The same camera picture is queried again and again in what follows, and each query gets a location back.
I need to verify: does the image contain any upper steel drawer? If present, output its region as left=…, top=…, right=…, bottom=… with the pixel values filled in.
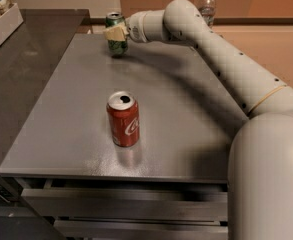
left=22, top=180, right=228, bottom=222

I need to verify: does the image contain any red coke can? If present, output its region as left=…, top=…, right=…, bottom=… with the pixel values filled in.
left=106, top=91, right=139, bottom=147

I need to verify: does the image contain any green soda can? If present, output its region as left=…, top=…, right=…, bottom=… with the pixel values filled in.
left=105, top=12, right=128, bottom=56

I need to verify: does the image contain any steel drawer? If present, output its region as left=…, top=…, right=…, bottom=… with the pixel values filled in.
left=22, top=180, right=228, bottom=222
left=54, top=220, right=228, bottom=240

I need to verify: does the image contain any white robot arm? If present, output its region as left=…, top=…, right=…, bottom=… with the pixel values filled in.
left=104, top=0, right=293, bottom=240

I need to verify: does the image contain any clear plastic water bottle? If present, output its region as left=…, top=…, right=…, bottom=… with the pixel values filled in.
left=199, top=0, right=216, bottom=27

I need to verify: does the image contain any lower steel drawer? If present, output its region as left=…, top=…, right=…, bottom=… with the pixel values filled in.
left=54, top=220, right=228, bottom=240

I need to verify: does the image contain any white snack box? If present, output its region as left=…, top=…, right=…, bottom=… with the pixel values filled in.
left=0, top=3, right=23, bottom=46

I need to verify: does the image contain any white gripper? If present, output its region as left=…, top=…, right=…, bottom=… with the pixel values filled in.
left=103, top=10, right=168, bottom=43

